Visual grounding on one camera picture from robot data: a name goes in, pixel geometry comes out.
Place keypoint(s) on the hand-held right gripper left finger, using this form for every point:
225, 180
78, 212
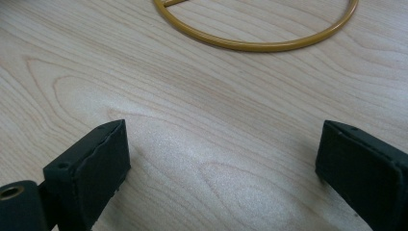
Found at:
89, 170

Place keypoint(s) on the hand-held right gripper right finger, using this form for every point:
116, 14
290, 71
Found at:
362, 166

